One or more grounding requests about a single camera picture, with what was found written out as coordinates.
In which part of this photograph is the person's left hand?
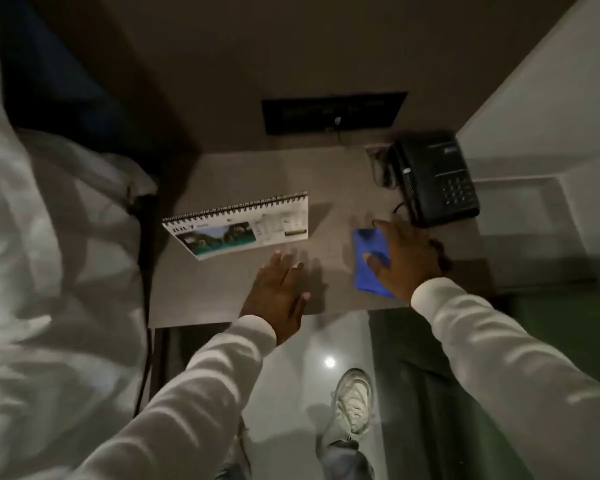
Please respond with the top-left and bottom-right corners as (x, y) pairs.
(239, 249), (311, 346)

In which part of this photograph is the person's right hand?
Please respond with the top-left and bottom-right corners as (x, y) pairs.
(362, 218), (451, 303)

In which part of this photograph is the blue cleaning cloth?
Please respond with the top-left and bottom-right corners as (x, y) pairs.
(352, 228), (399, 300)

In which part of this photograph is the white spiral desk calendar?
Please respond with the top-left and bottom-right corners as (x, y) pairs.
(161, 191), (311, 262)

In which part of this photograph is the person's right forearm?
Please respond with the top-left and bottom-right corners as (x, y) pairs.
(410, 277), (600, 480)

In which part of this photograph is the person's left forearm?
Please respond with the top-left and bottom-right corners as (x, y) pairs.
(67, 314), (279, 480)

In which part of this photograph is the white sneaker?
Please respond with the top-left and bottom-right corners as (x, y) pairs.
(331, 367), (377, 439)

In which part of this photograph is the blue jeans leg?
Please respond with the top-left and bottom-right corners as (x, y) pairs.
(319, 436), (377, 480)

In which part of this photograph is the white bedding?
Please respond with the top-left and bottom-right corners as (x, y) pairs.
(0, 0), (159, 480)

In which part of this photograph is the dark blue headboard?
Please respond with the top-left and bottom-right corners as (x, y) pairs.
(0, 0), (129, 163)

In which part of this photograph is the black coiled handset cord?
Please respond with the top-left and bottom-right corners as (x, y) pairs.
(392, 201), (454, 273)

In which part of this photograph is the black corded telephone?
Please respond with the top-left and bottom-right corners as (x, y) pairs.
(387, 132), (483, 229)

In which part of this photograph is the thin black telephone cable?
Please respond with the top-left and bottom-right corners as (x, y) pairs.
(331, 116), (397, 189)

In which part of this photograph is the thick black cable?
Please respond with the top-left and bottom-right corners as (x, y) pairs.
(129, 193), (157, 418)

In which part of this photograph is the black wall socket panel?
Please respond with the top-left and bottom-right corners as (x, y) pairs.
(261, 91), (409, 137)

